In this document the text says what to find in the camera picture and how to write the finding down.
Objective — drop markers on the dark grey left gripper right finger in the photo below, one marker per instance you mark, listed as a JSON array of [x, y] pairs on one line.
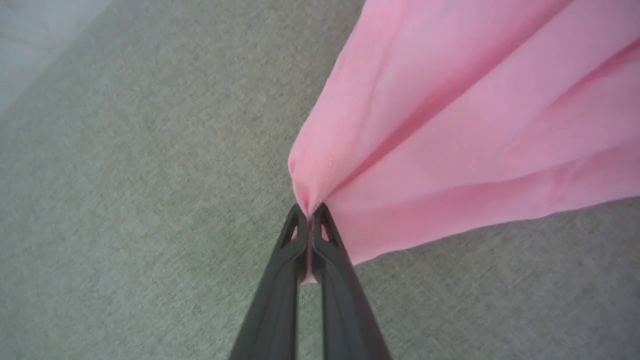
[[347, 315]]

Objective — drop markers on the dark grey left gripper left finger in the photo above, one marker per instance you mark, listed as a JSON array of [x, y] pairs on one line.
[[275, 310]]

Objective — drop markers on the pink fabric shorts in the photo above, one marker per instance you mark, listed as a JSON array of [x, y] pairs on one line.
[[450, 125]]

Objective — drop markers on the grey fabric sofa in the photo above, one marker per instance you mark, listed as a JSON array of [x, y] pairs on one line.
[[150, 200]]

